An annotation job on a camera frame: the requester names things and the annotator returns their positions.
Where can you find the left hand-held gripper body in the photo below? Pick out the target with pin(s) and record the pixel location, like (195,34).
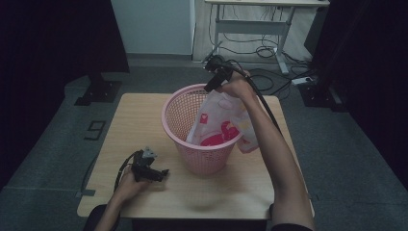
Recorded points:
(142,166)

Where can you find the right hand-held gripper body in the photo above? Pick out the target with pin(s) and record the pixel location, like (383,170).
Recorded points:
(221,69)

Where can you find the white red printed plastic bag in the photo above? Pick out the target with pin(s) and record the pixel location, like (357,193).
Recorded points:
(218,128)

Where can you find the pink plastic mesh basket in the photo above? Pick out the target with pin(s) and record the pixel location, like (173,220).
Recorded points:
(205,160)

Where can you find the person's right hand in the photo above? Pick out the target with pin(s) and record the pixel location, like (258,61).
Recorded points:
(239,86)

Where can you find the person's left hand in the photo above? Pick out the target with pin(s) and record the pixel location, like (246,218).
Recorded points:
(128,187)

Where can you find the black chair armrest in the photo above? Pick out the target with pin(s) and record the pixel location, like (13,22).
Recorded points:
(93,218)

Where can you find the white cabinet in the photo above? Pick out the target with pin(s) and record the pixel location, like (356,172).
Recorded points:
(154,25)

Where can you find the white power strip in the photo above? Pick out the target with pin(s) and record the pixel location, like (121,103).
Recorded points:
(301,81)

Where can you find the black stand base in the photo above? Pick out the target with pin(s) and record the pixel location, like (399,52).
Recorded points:
(99,91)
(317,96)

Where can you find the dark curtain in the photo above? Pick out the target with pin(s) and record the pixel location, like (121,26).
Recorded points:
(48,48)
(369,64)

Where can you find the white metal frame desk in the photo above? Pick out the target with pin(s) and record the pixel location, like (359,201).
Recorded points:
(253,27)

